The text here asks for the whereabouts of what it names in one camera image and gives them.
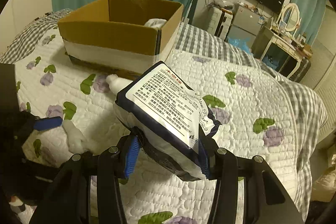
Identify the white grey sock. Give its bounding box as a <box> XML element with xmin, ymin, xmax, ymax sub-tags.
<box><xmin>144</xmin><ymin>18</ymin><xmax>167</xmax><ymax>30</ymax></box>

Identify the dark blue white wipes pack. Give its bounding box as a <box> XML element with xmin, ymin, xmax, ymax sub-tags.
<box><xmin>114</xmin><ymin>61</ymin><xmax>221</xmax><ymax>181</ymax></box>

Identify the white dressing table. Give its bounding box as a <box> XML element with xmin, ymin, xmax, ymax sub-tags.
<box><xmin>252</xmin><ymin>27</ymin><xmax>311</xmax><ymax>83</ymax></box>

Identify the white small sock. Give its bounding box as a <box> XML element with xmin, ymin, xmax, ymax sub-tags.
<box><xmin>62</xmin><ymin>119</ymin><xmax>90</xmax><ymax>154</ymax></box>

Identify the blue plastic bag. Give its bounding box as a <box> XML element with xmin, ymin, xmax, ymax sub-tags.
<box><xmin>227</xmin><ymin>37</ymin><xmax>252</xmax><ymax>55</ymax></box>

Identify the brown cardboard box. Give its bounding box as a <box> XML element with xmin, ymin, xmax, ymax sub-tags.
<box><xmin>58</xmin><ymin>0</ymin><xmax>183</xmax><ymax>80</ymax></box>

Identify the white louvered wardrobe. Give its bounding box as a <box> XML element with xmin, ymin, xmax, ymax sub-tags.
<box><xmin>301</xmin><ymin>5</ymin><xmax>335</xmax><ymax>142</ymax></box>

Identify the teal curtain right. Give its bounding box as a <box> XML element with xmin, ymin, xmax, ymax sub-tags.
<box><xmin>291</xmin><ymin>0</ymin><xmax>327</xmax><ymax>46</ymax></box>

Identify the small silver refrigerator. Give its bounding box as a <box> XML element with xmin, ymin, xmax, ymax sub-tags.
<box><xmin>227</xmin><ymin>6</ymin><xmax>265</xmax><ymax>46</ymax></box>

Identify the white floral quilt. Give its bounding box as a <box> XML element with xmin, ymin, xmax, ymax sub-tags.
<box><xmin>10</xmin><ymin>25</ymin><xmax>305</xmax><ymax>224</ymax></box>

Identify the grey checked bed sheet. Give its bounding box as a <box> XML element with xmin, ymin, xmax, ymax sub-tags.
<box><xmin>1</xmin><ymin>9</ymin><xmax>327</xmax><ymax>223</ymax></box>

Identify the white rolled sock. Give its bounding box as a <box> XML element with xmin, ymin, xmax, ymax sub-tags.
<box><xmin>106</xmin><ymin>75</ymin><xmax>133</xmax><ymax>95</ymax></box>

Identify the white oval vanity mirror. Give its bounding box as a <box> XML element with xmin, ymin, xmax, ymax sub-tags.
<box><xmin>277</xmin><ymin>3</ymin><xmax>301</xmax><ymax>33</ymax></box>

